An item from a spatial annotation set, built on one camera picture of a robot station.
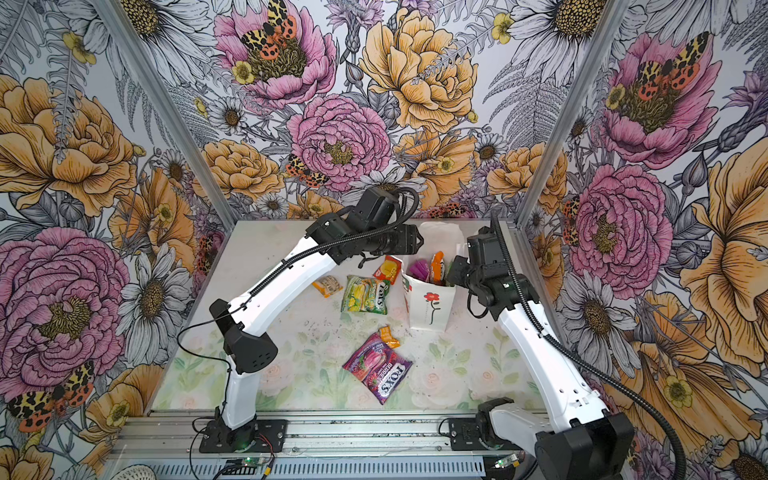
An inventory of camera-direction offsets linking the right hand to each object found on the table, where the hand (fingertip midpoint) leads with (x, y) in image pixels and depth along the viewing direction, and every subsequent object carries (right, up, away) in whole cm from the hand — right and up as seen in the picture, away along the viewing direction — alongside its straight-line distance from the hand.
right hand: (456, 276), depth 77 cm
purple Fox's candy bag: (-19, -25, +4) cm, 32 cm away
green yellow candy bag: (-26, -8, +20) cm, 33 cm away
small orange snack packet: (-18, -19, +12) cm, 29 cm away
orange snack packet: (-3, +1, +14) cm, 15 cm away
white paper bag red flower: (-6, -8, +3) cm, 10 cm away
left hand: (-12, +7, -3) cm, 14 cm away
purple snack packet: (-8, +1, +11) cm, 14 cm away
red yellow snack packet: (-17, 0, +28) cm, 33 cm away
